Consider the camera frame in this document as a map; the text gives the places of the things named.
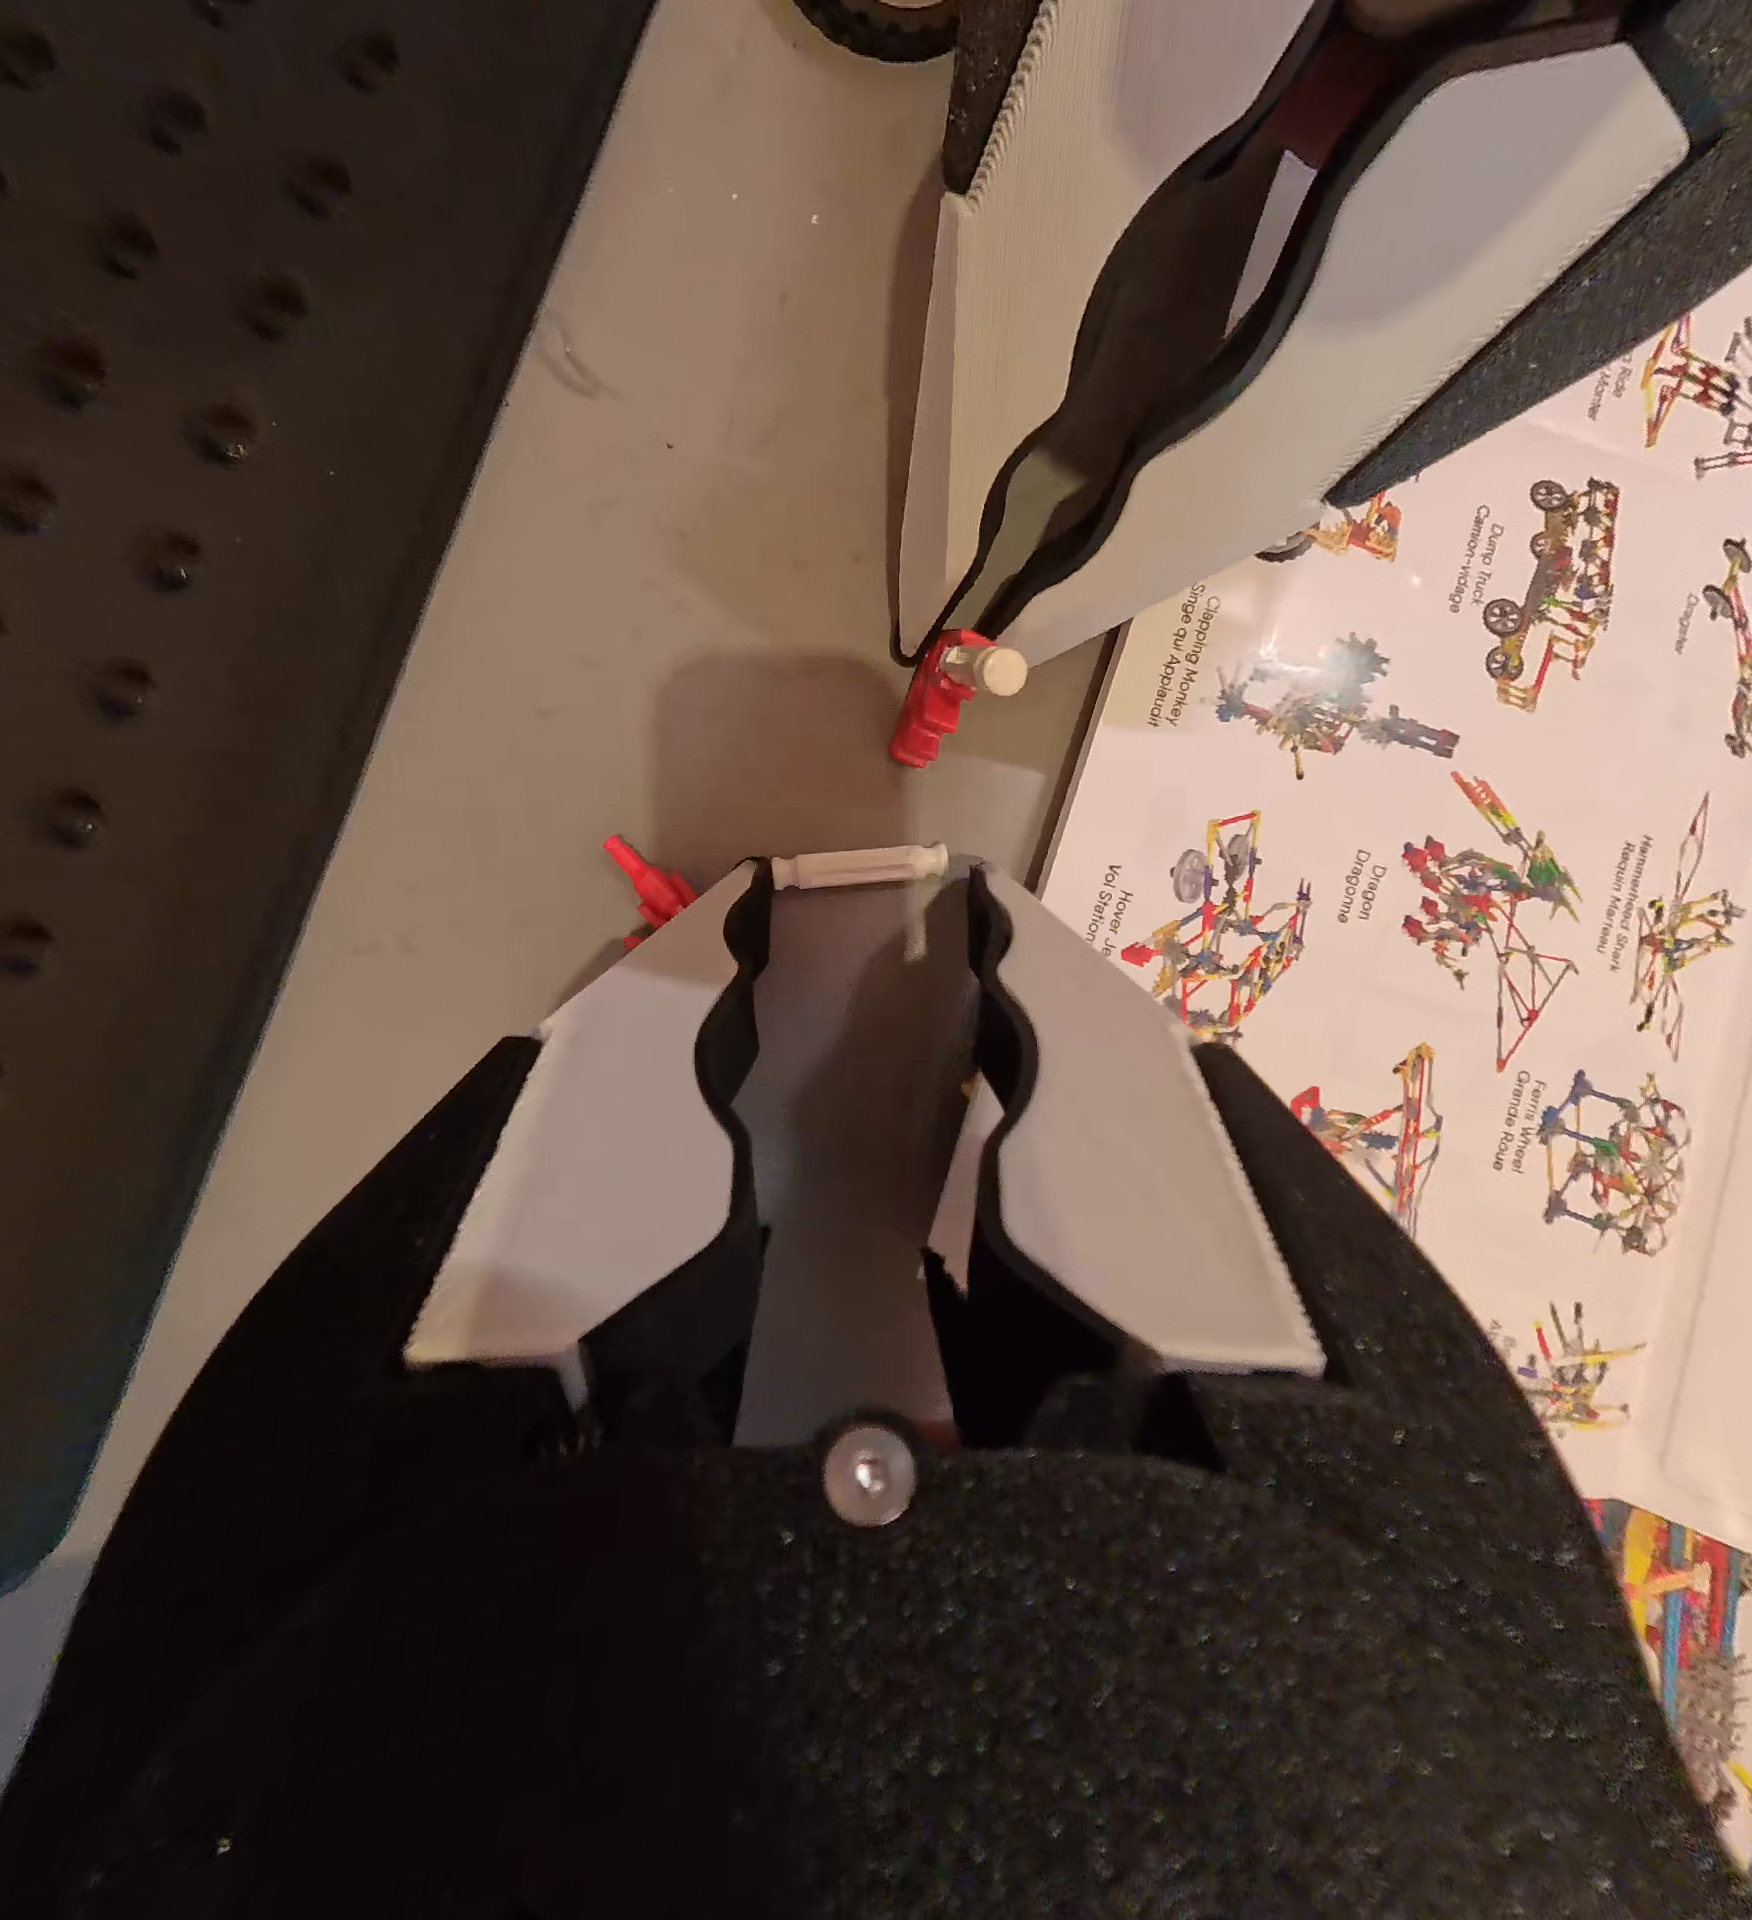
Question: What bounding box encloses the orange printed toy box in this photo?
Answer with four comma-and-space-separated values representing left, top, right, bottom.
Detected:
1572, 1493, 1752, 1920

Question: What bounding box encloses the white printed instruction booklet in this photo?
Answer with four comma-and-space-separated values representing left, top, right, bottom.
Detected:
1028, 209, 1752, 1651

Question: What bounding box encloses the black dotted mat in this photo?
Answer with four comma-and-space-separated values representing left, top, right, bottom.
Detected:
0, 0, 659, 1630

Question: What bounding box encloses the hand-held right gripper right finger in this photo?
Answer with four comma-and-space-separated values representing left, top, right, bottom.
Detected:
965, 861, 1330, 1379

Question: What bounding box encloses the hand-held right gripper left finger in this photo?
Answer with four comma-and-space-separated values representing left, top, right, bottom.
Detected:
401, 857, 775, 1420

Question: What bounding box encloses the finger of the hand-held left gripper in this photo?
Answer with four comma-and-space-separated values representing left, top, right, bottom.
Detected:
890, 0, 1340, 670
987, 42, 1692, 665

